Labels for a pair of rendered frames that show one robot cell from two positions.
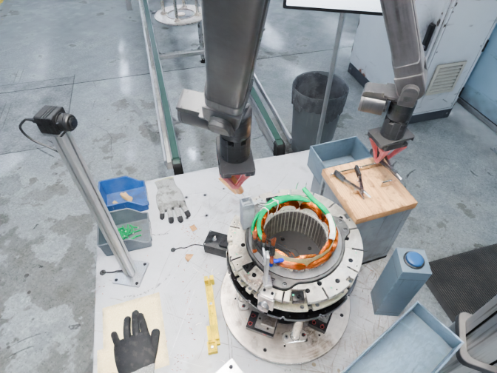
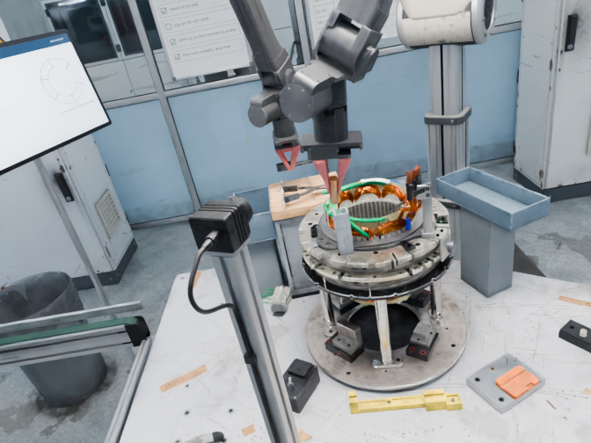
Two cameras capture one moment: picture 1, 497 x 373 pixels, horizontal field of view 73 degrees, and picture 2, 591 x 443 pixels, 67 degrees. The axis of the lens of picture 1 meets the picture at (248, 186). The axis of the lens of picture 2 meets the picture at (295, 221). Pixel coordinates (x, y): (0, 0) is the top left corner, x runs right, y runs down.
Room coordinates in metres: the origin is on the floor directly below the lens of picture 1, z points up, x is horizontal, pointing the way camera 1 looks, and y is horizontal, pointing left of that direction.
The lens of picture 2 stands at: (0.34, 0.74, 1.58)
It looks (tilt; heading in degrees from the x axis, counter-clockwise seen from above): 28 degrees down; 289
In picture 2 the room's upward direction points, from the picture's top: 12 degrees counter-clockwise
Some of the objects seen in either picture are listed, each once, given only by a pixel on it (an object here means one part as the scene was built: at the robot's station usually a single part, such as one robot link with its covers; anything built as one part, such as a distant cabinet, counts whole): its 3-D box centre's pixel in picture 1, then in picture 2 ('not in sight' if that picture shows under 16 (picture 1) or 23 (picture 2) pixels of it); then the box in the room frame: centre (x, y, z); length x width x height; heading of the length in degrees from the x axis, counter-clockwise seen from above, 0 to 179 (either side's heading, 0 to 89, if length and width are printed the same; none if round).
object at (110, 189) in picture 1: (123, 195); not in sight; (0.84, 0.47, 0.82); 0.16 x 0.14 x 0.07; 107
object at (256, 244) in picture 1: (263, 246); (414, 187); (0.36, -0.03, 1.21); 0.04 x 0.04 x 0.03; 16
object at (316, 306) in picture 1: (329, 297); not in sight; (0.33, -0.18, 1.06); 0.09 x 0.04 x 0.01; 106
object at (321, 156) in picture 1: (333, 182); (261, 244); (0.81, -0.29, 0.92); 0.17 x 0.11 x 0.28; 108
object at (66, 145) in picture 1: (103, 218); (280, 425); (0.54, 0.38, 1.07); 0.03 x 0.03 x 0.57; 81
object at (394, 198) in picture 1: (367, 187); (306, 194); (0.66, -0.34, 1.05); 0.20 x 0.19 x 0.02; 18
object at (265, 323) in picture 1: (266, 322); (423, 334); (0.36, -0.05, 0.83); 0.05 x 0.04 x 0.02; 70
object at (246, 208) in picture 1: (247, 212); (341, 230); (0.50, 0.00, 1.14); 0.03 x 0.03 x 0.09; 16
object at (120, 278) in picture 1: (131, 271); not in sight; (0.54, 0.38, 0.78); 0.09 x 0.09 x 0.01; 81
